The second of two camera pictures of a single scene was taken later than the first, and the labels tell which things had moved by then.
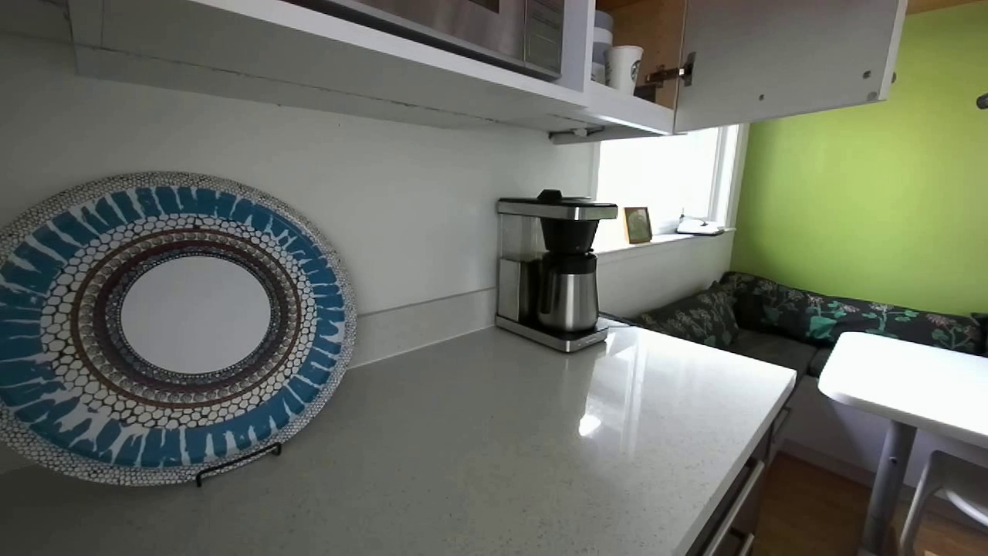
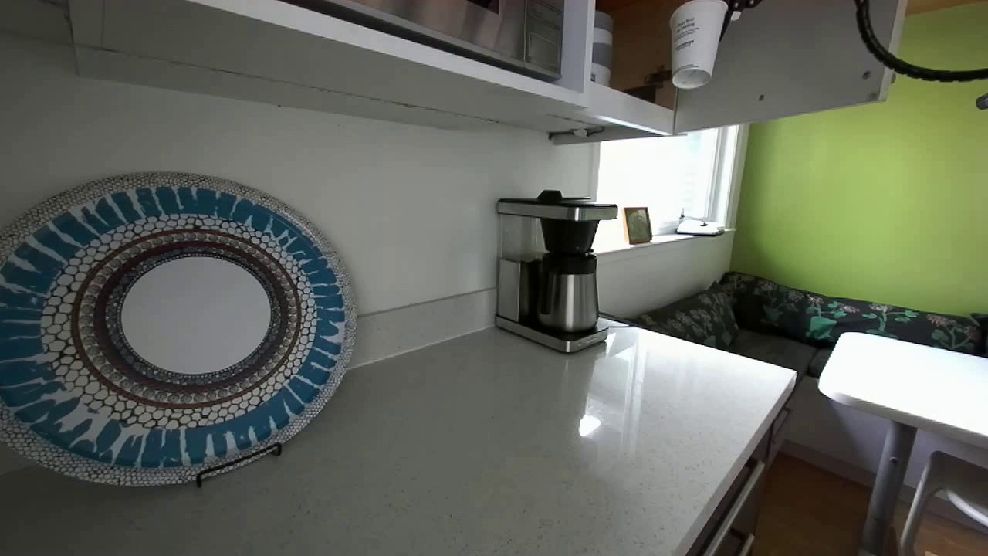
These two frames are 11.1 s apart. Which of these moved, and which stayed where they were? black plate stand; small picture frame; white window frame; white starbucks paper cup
Moved: white starbucks paper cup
Stayed: black plate stand; small picture frame; white window frame
